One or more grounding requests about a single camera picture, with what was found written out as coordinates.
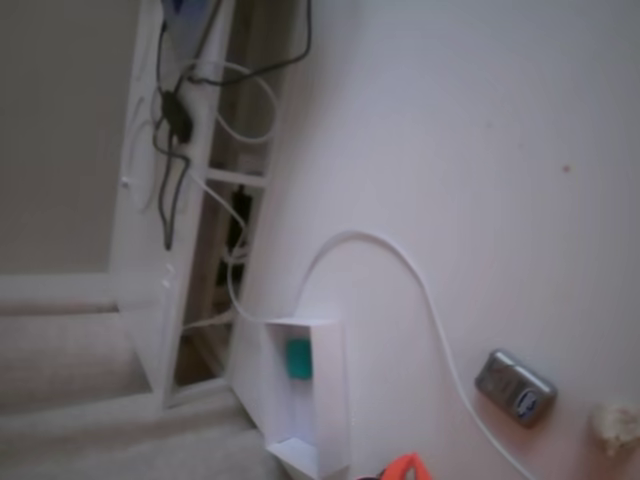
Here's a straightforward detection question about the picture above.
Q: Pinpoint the thin black cable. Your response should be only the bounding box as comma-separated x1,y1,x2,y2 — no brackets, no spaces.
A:
152,117,191,251

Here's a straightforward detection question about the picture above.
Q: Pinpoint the beige cone figurine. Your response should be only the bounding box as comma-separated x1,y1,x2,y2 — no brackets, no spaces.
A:
592,399,640,457

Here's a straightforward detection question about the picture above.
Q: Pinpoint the orange gripper black motor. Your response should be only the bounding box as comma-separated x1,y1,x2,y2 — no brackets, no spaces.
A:
366,452,432,480

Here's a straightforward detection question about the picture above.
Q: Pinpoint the white frame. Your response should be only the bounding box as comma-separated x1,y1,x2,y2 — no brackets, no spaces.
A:
0,0,281,409

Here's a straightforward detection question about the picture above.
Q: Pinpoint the white cardboard box bin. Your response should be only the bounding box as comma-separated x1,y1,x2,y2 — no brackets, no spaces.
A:
227,315,354,479

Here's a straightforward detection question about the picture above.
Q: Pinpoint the grey plastic case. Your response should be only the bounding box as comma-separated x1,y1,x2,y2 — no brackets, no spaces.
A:
473,348,559,430

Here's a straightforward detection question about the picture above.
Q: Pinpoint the thick black cable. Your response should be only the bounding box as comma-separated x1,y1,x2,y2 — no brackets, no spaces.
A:
182,0,314,86

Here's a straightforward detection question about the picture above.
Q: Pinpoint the long white cable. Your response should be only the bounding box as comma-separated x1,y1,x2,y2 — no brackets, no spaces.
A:
298,229,539,480

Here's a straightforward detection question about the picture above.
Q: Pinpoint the teal green cube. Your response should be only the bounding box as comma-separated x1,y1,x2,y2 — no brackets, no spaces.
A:
283,337,314,380

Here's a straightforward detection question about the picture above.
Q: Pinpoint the black plug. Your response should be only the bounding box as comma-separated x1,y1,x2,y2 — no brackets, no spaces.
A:
227,183,255,251

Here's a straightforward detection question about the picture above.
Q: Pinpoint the blue cloth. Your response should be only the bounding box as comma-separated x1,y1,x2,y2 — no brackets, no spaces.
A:
162,0,214,31

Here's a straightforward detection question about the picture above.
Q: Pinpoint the black power adapter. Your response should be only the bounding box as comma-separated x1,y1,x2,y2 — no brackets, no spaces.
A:
158,88,195,145

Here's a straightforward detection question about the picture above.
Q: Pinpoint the looped white cable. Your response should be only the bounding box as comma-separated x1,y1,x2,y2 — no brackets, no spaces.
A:
188,59,279,146

